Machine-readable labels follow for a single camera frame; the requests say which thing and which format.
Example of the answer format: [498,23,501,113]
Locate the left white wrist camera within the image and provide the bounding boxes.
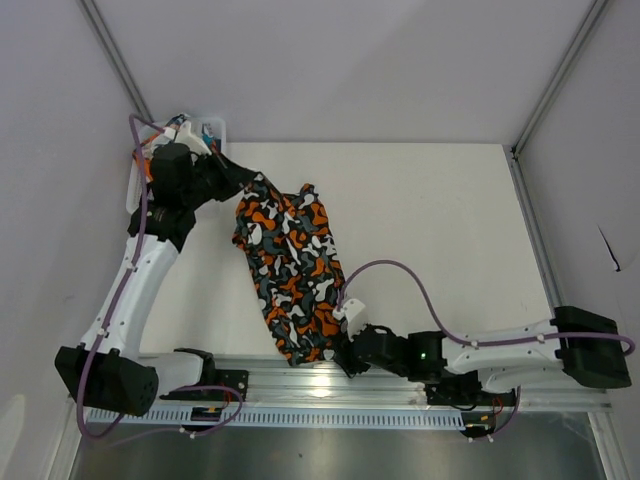
[163,119,212,155]

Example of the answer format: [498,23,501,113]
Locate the white plastic basket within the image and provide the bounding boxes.
[124,115,228,211]

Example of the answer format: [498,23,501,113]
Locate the aluminium mounting rail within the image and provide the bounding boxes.
[66,353,612,413]

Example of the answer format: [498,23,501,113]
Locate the white slotted cable duct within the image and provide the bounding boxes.
[121,404,465,431]

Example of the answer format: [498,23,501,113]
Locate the orange black camo shorts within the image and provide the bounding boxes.
[232,174,348,369]

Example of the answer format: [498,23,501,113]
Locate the aluminium frame post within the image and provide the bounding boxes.
[77,0,153,121]
[510,0,613,160]

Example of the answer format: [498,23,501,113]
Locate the right aluminium frame post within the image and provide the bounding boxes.
[510,0,613,160]

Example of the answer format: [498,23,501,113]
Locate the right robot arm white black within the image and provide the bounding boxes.
[333,299,632,396]

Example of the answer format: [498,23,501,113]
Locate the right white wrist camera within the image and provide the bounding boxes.
[333,298,369,340]

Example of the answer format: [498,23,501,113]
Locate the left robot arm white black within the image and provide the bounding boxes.
[54,143,256,416]

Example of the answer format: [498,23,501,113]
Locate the blue orange patterned shorts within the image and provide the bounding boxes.
[138,113,227,182]

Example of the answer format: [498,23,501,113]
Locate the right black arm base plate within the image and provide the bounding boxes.
[424,373,516,411]

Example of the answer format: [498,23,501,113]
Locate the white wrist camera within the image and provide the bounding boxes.
[163,119,212,155]
[333,298,369,340]

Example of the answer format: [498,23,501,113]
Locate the left aluminium frame post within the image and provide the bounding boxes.
[77,0,153,121]

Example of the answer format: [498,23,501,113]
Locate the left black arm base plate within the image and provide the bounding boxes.
[160,369,249,402]

